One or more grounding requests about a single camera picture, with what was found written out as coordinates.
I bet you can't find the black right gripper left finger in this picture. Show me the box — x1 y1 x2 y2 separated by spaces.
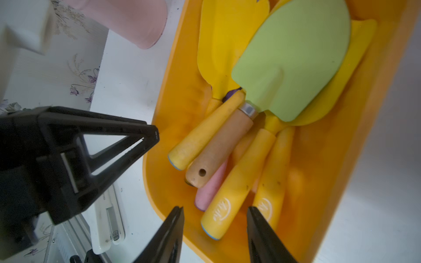
134 206 184 263

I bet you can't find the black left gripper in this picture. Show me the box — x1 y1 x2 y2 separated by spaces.
1 107 160 260

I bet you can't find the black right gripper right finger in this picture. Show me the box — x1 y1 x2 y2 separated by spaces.
247 206 297 263

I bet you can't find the purple shovel pink handle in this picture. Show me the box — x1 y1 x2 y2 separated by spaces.
194 88 243 212

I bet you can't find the yellow plastic storage box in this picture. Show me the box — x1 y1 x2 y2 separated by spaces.
143 1 421 263

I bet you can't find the light green shovel wooden handle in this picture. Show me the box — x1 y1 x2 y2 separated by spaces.
185 1 351 188

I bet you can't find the yellow shovel yellow handle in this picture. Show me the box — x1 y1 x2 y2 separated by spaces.
168 1 270 171

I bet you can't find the white remote control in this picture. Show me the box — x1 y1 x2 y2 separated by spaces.
89 186 126 255

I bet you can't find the pink pen holder cup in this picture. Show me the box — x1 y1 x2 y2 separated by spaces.
65 0 168 49

